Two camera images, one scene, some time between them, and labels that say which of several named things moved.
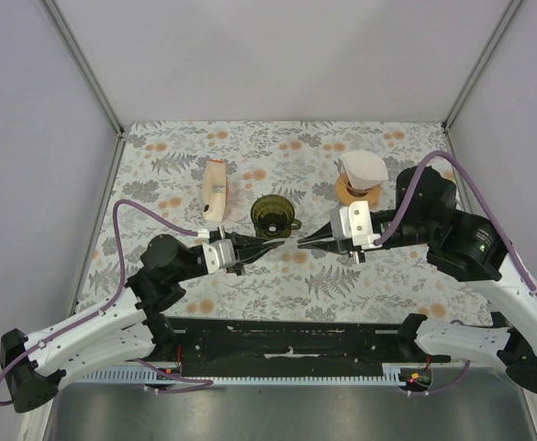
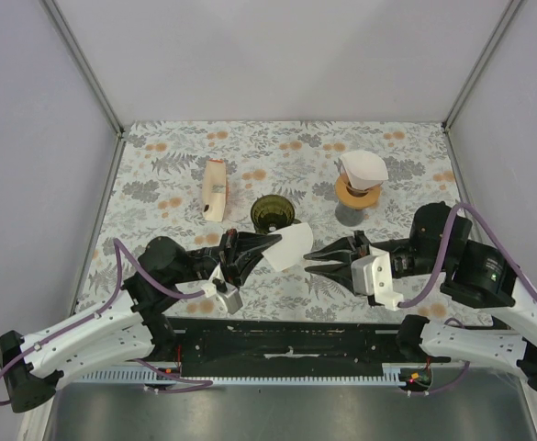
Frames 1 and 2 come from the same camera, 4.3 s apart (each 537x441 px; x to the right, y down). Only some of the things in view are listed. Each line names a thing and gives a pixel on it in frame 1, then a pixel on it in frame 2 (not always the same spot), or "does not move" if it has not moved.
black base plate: (290, 346) does not move
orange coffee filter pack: (216, 190) does not move
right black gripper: (343, 246) -> (340, 250)
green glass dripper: (274, 217) does not move
